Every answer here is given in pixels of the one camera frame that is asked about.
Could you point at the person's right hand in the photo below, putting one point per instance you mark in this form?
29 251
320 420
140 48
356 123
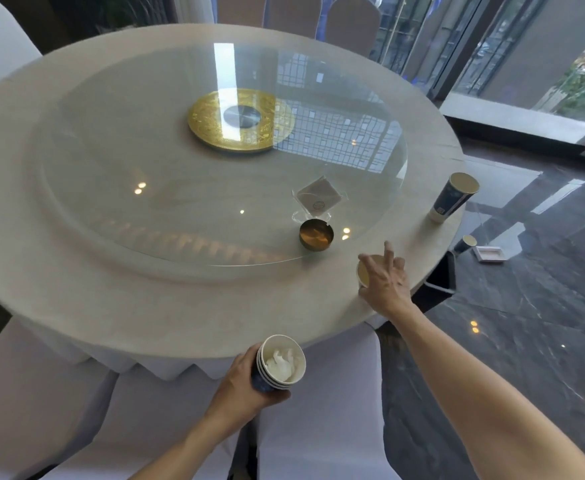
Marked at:
387 287

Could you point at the person's left hand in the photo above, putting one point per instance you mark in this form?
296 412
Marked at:
235 387

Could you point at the person's left thumb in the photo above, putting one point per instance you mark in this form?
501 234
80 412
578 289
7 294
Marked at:
272 397

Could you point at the person's right thumb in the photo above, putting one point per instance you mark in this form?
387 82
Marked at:
367 263

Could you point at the small paper cup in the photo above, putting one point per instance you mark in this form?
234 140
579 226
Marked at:
362 274

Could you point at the nested blue paper cups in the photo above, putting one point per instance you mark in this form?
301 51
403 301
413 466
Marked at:
292 352

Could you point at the person's left forearm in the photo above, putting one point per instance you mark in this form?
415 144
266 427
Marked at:
192 452

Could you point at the person's right forearm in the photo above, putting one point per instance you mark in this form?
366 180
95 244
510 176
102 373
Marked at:
477 389

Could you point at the crumpled white tissue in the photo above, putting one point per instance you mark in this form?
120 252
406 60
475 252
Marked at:
283 365

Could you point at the round gold ashtray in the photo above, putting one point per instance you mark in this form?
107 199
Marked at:
316 235

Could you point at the clear plastic napkin packet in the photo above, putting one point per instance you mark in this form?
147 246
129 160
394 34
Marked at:
319 195

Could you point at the white tablecloth skirt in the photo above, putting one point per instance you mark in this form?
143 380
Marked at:
172 364

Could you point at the tall blue paper cup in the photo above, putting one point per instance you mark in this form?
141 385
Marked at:
452 197

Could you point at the white flat box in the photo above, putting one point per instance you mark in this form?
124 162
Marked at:
490 254

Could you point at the gold turntable base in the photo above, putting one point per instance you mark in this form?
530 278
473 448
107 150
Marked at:
207 122

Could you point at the round glass turntable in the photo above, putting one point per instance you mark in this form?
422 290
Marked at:
147 194

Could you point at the tan chair back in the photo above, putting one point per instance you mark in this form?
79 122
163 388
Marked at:
352 24
295 12
238 8

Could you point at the dark window frame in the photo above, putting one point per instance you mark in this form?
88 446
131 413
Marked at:
460 44

